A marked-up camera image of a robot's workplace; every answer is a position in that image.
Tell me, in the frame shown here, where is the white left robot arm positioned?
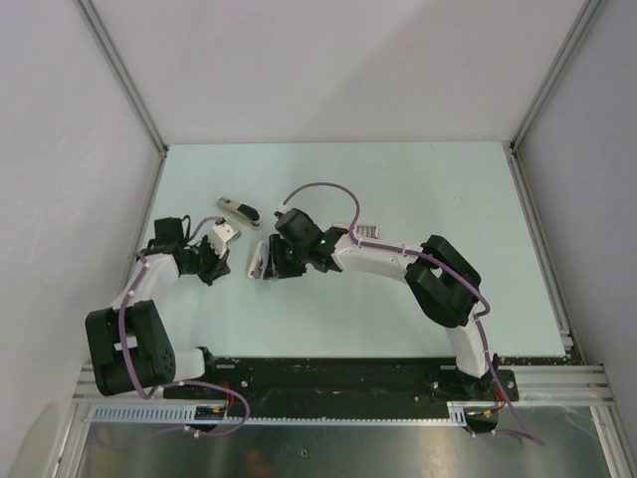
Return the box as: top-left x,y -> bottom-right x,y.
85,216 -> 241,399

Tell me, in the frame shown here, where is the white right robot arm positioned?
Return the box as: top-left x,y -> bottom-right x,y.
262,208 -> 496,399

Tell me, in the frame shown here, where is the red white staple box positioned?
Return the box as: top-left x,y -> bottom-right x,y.
333,223 -> 380,239

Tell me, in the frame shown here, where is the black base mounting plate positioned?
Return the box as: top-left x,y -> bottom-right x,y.
163,358 -> 520,418

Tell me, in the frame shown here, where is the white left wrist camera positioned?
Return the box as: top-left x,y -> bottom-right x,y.
206,221 -> 241,258

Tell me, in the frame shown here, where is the grey slotted cable duct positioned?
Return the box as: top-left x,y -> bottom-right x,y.
91,403 -> 467,427

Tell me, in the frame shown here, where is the aluminium frame rail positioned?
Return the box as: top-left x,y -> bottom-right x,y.
501,365 -> 614,406

